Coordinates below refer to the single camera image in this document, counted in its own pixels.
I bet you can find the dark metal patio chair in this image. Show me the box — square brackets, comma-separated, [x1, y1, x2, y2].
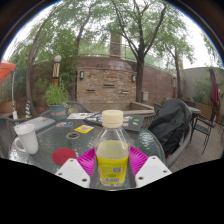
[192, 108, 218, 154]

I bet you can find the blue yellow striped cone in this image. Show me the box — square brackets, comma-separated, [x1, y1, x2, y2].
[25, 101, 33, 120]

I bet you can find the closed maroon patio umbrella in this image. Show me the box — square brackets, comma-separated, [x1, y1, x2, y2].
[208, 66, 220, 113]

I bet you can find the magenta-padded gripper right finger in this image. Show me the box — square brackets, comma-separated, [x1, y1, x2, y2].
[127, 145, 173, 189]

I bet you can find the flat round red coaster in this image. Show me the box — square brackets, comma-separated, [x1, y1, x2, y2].
[51, 147, 78, 166]

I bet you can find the white mug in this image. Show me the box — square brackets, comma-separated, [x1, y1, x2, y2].
[13, 123, 40, 155]

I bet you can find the green plant in teal pot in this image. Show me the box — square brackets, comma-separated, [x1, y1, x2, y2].
[43, 79, 72, 120]

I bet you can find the thin-trunked tree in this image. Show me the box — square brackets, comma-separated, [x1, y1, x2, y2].
[156, 26, 198, 99]

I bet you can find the black laptop with stickers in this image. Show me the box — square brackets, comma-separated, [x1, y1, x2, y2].
[85, 113, 145, 133]

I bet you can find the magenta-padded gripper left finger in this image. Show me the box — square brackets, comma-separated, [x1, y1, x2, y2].
[54, 147, 98, 189]

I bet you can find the brown wooden lamp post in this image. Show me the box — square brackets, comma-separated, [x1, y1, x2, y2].
[171, 73, 178, 99]

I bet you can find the small colourful sticker card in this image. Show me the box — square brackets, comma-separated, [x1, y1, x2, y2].
[55, 121, 74, 128]

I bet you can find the round dark patio table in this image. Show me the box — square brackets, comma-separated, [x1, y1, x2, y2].
[189, 105, 202, 116]

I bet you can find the tree with leaning trunk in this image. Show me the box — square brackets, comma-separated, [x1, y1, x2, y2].
[13, 6, 91, 118]

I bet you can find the small grey ring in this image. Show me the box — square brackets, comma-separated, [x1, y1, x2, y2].
[65, 131, 81, 140]

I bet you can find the clear bottle yellow label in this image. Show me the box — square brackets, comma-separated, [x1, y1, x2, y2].
[94, 109, 131, 188]

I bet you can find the yellow card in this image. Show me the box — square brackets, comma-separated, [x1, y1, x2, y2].
[74, 124, 95, 135]

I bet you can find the orange patio umbrella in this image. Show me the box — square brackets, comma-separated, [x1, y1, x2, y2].
[0, 61, 18, 120]

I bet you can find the tree with dark forked trunk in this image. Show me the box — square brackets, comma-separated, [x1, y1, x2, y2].
[106, 0, 174, 104]

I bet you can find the white sticker sheet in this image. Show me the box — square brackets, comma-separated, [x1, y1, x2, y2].
[66, 112, 95, 120]

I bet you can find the silver laptop with stickers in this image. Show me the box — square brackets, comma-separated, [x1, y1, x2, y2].
[22, 116, 56, 132]

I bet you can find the black backpack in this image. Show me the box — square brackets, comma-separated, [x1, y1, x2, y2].
[147, 98, 193, 158]

